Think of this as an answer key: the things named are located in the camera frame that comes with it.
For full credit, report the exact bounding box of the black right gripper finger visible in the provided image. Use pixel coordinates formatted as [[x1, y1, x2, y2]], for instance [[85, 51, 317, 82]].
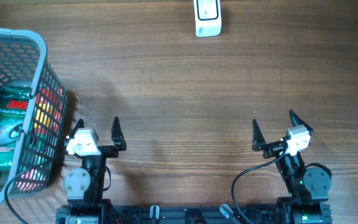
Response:
[[289, 110, 313, 134], [252, 119, 266, 151]]

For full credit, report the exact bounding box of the black left camera cable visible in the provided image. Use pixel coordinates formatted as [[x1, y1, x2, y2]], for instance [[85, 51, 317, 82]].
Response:
[[4, 161, 48, 224]]

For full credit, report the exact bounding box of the black right camera cable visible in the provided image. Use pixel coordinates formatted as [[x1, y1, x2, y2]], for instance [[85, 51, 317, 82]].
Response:
[[230, 141, 289, 224]]

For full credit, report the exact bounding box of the grey black plastic basket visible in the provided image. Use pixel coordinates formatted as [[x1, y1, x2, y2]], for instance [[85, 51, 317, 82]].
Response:
[[0, 28, 68, 203]]

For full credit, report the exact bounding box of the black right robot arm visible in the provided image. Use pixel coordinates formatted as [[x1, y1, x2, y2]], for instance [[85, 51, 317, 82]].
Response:
[[252, 110, 333, 204]]

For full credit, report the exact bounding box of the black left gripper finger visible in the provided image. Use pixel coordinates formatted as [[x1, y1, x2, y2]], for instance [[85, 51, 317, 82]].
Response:
[[68, 119, 84, 139], [111, 116, 127, 151]]

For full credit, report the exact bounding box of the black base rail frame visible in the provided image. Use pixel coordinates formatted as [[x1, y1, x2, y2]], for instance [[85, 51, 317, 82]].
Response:
[[55, 201, 333, 224]]

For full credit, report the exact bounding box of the black camera cable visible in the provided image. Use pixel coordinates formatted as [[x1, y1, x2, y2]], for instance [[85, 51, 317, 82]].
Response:
[[4, 161, 48, 224], [230, 141, 289, 224]]

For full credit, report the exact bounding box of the white barcode scanner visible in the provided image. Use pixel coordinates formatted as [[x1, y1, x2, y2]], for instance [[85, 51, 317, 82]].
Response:
[[193, 0, 222, 37]]

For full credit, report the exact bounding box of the red sauce bottle green cap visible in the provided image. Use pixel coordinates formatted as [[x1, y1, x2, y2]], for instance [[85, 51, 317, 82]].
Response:
[[33, 87, 63, 135]]

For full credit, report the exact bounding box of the green 3M gloves packet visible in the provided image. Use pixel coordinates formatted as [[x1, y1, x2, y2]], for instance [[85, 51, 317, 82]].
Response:
[[0, 86, 31, 170]]

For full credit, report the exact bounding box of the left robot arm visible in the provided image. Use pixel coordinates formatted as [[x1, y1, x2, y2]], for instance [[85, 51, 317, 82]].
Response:
[[63, 116, 127, 207]]

